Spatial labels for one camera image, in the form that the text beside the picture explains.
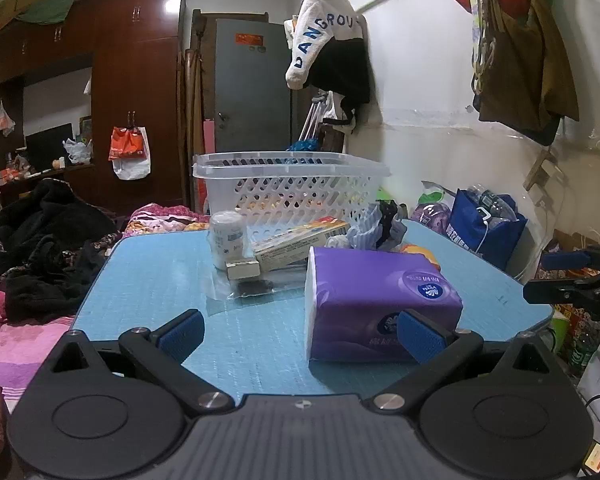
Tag brown hanging bag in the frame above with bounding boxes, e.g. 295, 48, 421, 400
472, 0, 580, 146

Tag white lavender ribbed cloth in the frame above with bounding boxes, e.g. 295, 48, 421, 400
326, 205, 387, 251

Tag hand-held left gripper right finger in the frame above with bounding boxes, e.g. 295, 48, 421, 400
362, 308, 556, 416

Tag orange yellow packet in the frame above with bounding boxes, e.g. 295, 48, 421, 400
397, 243, 441, 271

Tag purple tissue pack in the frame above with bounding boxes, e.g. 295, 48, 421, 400
305, 246, 464, 363

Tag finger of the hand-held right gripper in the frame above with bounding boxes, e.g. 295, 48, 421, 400
540, 245, 600, 275
523, 272, 593, 307

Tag small white box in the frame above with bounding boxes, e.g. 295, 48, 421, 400
225, 258, 261, 281

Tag white hooded sweater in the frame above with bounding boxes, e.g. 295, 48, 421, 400
285, 0, 363, 92

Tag blue shopping bag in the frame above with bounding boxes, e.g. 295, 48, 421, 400
447, 189, 528, 271

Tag grey door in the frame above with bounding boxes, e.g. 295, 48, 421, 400
214, 19, 293, 161

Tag cream rope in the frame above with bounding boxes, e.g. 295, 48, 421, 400
472, 35, 496, 93

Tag long toothpaste box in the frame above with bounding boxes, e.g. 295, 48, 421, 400
251, 217, 351, 272

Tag black monitor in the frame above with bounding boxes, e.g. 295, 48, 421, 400
25, 122, 74, 171

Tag wooden wall bracket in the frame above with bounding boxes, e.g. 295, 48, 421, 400
525, 150, 561, 191

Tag pink striped bedsheet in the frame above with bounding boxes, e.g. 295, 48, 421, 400
0, 290, 76, 413

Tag white orange hanging bag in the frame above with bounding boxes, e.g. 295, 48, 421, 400
0, 100, 17, 137

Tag metal crutches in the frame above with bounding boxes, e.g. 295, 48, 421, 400
297, 92, 331, 148

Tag wooden boards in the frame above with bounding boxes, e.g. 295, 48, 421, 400
177, 9, 216, 211

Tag white cylindrical jar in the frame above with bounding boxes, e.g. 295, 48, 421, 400
208, 211, 247, 271

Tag white plastic lattice basket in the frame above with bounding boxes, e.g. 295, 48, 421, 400
192, 151, 392, 233

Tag brown wooden wardrobe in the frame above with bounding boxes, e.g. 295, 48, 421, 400
0, 0, 187, 211

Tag purple floral packet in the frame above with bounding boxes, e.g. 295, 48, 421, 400
412, 202, 453, 231

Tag clear bag with dark item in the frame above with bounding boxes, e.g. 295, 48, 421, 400
205, 260, 311, 317

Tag clear plastic bottle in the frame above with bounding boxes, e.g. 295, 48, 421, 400
467, 185, 518, 222

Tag orange white plastic bag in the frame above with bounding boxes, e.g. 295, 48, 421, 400
108, 126, 152, 181

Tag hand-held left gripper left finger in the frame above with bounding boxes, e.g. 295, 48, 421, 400
50, 308, 236, 417

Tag blue knitted item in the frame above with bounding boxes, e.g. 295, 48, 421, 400
286, 140, 323, 166

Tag green plastic bottle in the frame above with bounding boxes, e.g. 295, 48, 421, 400
567, 317, 600, 378

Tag black clothes pile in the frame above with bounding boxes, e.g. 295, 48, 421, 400
0, 178, 126, 323

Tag floral blanket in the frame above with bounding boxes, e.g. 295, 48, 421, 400
122, 203, 212, 238

